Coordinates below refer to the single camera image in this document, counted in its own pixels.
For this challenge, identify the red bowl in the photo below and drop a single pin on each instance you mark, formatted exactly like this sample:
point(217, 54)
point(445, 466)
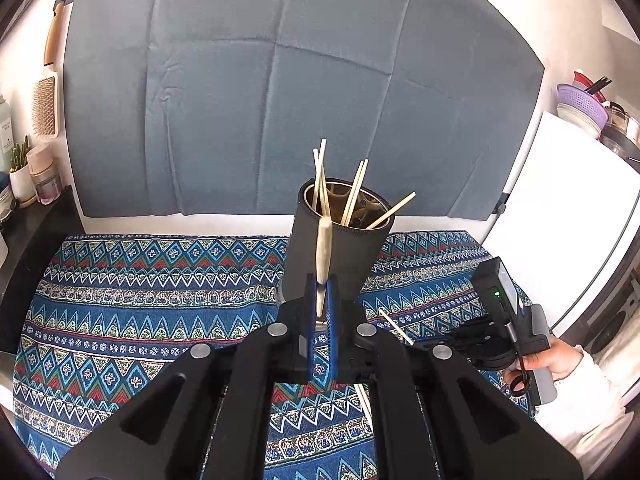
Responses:
point(582, 80)

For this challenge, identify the wooden spoon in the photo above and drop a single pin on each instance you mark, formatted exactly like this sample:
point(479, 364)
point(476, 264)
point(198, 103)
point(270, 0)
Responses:
point(323, 250)

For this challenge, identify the dark grey appliance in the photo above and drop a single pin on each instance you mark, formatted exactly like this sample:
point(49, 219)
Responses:
point(612, 320)

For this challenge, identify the blue patterned cloth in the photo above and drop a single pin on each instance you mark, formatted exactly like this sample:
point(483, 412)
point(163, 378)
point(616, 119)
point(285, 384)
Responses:
point(125, 310)

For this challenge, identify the wooden paddle hairbrush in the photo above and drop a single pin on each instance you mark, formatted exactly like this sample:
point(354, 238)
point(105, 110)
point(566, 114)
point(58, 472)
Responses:
point(46, 105)

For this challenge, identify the stack of white bowls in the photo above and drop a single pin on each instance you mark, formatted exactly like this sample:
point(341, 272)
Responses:
point(572, 117)

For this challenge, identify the purple colander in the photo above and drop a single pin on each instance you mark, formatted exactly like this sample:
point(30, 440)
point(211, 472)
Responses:
point(582, 110)

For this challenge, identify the black utensil cup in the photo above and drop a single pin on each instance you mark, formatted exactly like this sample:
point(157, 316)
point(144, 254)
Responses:
point(356, 255)

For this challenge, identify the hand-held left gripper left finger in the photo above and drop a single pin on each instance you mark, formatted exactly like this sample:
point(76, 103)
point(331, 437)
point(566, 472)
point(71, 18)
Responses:
point(312, 300)

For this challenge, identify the white pot with cactus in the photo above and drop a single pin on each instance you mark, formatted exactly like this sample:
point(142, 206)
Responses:
point(21, 180)

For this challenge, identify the grey-blue padded headboard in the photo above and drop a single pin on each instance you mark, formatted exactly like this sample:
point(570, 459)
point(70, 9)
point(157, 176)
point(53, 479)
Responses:
point(250, 85)

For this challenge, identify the person's right hand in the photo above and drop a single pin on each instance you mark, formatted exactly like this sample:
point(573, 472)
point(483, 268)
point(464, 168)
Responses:
point(547, 360)

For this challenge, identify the slim wooden chopstick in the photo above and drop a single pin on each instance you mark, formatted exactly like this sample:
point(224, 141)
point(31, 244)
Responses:
point(352, 195)
point(365, 405)
point(320, 180)
point(358, 195)
point(322, 165)
point(396, 327)
point(392, 209)

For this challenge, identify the black side shelf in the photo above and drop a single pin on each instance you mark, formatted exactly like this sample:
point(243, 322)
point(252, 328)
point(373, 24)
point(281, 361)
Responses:
point(30, 260)

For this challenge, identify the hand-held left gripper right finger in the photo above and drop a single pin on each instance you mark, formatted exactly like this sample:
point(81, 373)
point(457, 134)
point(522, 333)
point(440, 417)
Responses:
point(334, 320)

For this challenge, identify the person's right forearm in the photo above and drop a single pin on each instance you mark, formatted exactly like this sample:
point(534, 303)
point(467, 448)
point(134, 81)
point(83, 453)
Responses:
point(595, 405)

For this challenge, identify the pink jar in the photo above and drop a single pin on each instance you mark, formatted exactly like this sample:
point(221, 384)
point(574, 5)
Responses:
point(44, 175)

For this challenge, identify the white lotion bottle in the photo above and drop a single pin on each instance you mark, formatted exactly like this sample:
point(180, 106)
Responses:
point(4, 135)

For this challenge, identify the white refrigerator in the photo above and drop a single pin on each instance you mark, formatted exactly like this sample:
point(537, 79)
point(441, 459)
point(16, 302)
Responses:
point(560, 220)

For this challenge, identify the steel pot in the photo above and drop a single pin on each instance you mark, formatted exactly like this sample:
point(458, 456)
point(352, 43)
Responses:
point(622, 135)

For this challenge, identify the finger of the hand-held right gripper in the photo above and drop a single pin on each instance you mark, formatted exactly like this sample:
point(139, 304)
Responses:
point(425, 341)

